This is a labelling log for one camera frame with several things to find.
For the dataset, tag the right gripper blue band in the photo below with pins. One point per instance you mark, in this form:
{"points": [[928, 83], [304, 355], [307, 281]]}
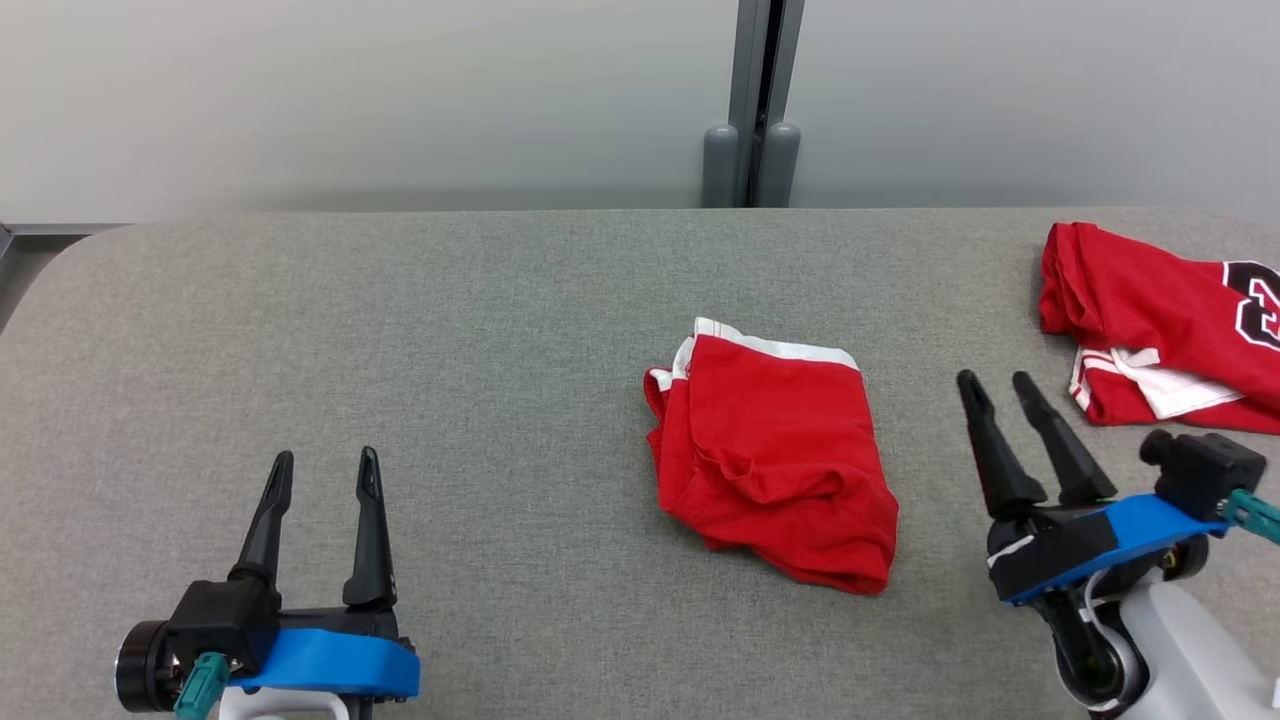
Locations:
{"points": [[1090, 540]]}

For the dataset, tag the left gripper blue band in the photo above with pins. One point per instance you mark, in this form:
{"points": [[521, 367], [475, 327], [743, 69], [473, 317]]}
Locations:
{"points": [[340, 662]]}

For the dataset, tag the red basketball jersey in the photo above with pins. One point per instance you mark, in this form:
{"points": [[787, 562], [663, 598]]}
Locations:
{"points": [[1130, 300]]}

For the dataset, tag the red shorts with white stripe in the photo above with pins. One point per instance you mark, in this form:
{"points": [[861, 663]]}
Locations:
{"points": [[780, 460]]}

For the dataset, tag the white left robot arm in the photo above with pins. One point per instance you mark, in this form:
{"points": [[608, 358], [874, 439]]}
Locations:
{"points": [[280, 705]]}

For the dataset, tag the grey fabric sofa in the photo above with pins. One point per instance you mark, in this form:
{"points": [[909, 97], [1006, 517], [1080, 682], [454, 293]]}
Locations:
{"points": [[400, 400]]}

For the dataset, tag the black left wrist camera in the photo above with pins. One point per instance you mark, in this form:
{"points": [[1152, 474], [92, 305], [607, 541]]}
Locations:
{"points": [[225, 620]]}

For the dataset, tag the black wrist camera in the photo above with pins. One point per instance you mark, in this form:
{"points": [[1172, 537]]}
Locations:
{"points": [[1210, 475], [225, 620]]}

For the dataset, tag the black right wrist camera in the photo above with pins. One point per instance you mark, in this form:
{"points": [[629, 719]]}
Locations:
{"points": [[1210, 475]]}

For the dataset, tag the grey cylinder post foot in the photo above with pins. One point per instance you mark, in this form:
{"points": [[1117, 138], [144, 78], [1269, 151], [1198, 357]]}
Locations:
{"points": [[782, 165], [720, 165]]}

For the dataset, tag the grey door frame post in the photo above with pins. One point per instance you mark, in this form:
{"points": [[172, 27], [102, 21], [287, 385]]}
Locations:
{"points": [[748, 70]]}

